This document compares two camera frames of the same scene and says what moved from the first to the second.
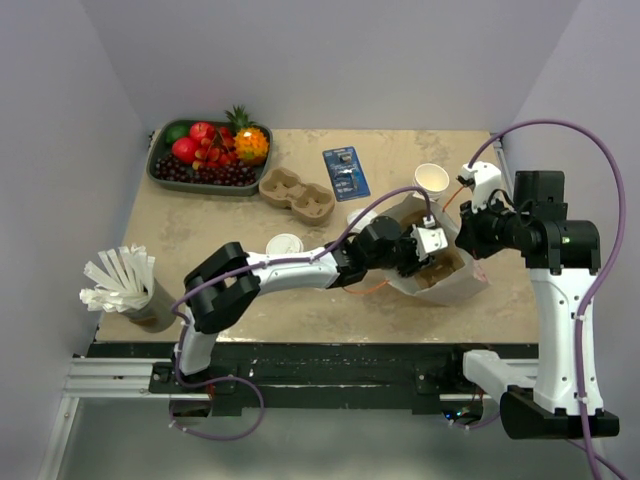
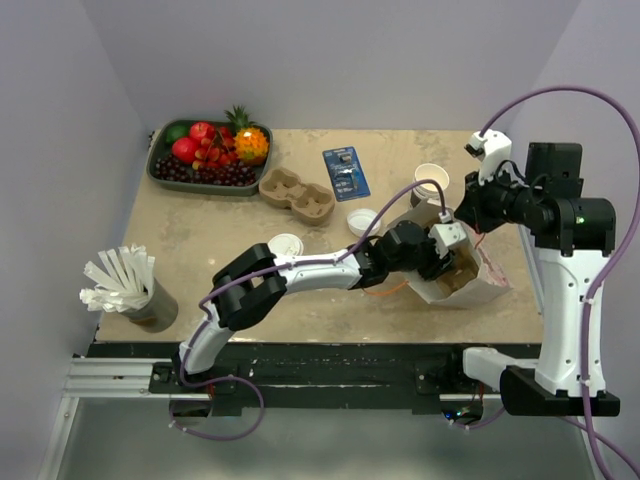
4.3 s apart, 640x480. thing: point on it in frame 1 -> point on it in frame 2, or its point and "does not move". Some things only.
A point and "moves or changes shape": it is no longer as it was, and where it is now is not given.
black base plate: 429,378 does not move
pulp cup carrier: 442,263 moves or changes shape
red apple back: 201,130 does not move
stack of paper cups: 433,178 does not move
